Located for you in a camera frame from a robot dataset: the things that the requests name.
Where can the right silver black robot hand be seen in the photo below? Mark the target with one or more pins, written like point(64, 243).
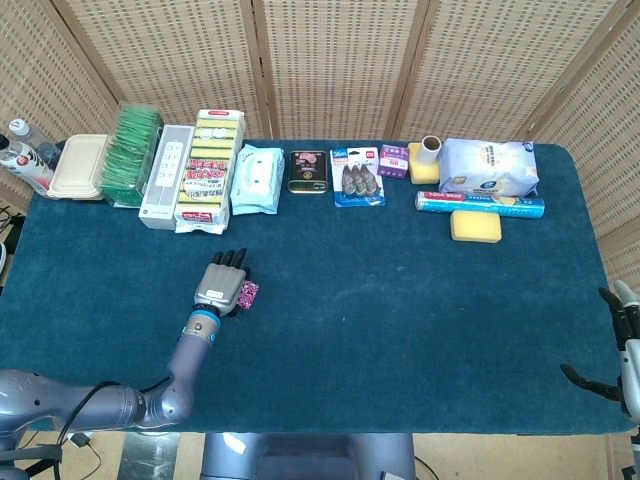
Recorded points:
point(631, 370)

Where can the yellow sponge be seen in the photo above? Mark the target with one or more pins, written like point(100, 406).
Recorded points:
point(475, 226)
point(422, 172)

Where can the clear box green tea bags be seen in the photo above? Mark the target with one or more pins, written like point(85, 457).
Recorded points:
point(127, 160)

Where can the white paper roll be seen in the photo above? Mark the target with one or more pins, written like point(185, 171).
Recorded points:
point(431, 152)

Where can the yellow sponge multipack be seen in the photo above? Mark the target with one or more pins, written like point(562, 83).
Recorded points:
point(207, 175)

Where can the gold black meat tin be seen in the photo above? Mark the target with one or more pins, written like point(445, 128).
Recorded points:
point(307, 172)

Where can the white power strip box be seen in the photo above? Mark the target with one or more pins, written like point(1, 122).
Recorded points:
point(162, 190)

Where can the pink patterned packet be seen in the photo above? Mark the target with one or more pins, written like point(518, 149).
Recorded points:
point(250, 295)

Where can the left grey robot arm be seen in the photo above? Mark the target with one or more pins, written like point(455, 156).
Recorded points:
point(190, 350)

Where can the clear water bottle white cap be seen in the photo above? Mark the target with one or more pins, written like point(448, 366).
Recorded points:
point(32, 137)

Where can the white labelled drink bottle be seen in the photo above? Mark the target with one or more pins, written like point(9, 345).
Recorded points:
point(25, 165)

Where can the grey robot torso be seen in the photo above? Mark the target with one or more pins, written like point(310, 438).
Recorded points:
point(300, 455)

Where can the blue food wrap roll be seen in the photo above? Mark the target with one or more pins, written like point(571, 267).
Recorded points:
point(480, 205)

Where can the teal felt table cover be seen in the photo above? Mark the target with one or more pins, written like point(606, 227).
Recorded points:
point(400, 300)

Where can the light blue wet wipes pack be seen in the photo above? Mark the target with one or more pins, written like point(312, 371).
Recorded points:
point(256, 180)

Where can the small purple box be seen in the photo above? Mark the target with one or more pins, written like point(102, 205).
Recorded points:
point(394, 162)

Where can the beige lidded lunch box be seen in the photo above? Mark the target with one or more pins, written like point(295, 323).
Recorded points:
point(77, 167)

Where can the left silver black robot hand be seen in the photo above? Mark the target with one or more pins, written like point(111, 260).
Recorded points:
point(220, 285)

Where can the large white tissue pack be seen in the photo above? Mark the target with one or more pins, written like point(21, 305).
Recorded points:
point(490, 167)

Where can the grey metal base plate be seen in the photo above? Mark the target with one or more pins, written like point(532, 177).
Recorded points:
point(150, 457)

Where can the woven rattan screen panel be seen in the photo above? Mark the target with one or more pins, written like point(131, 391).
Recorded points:
point(175, 60)
point(30, 75)
point(600, 150)
point(500, 60)
point(340, 60)

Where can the black power adapter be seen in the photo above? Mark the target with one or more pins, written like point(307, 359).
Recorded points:
point(80, 440)

